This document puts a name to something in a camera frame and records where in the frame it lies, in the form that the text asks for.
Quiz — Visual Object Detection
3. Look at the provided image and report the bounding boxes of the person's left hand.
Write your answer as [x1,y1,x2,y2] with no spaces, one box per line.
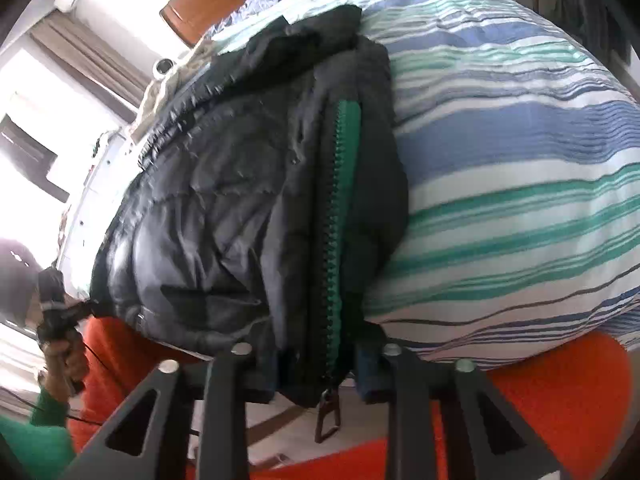
[42,331,91,404]

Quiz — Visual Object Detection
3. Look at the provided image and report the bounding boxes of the person's orange pants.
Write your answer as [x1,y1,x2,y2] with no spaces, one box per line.
[67,317,640,480]

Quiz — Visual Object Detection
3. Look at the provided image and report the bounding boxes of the person's left forearm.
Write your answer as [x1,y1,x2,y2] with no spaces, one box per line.
[0,385,77,480]

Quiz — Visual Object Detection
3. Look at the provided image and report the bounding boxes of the beige garment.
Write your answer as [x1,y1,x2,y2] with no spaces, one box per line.
[137,40,217,127]

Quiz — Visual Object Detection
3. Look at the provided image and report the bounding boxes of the wooden bed headboard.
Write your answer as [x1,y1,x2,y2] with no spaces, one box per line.
[160,0,272,47]

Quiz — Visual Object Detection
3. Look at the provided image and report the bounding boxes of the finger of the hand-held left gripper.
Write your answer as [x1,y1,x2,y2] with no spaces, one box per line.
[65,299,99,324]

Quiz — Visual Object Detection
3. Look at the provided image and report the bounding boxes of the black puffer jacket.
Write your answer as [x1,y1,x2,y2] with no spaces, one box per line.
[90,4,412,444]

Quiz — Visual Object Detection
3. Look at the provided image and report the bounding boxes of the black cable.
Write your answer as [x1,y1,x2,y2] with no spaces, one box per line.
[64,340,112,429]

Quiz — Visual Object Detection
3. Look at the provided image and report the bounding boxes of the dark hanging jacket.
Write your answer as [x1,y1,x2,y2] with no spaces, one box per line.
[554,0,634,67]

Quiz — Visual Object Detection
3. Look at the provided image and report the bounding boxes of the brown curtain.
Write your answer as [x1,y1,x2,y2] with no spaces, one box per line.
[29,10,154,112]

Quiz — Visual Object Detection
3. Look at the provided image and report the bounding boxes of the white window cabinet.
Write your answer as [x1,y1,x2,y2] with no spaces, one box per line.
[54,129,147,302]

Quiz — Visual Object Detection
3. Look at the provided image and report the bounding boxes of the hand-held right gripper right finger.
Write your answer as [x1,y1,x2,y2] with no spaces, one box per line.
[356,342,571,480]

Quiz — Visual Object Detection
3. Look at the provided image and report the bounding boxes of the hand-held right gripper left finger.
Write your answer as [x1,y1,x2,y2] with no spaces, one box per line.
[60,342,274,480]

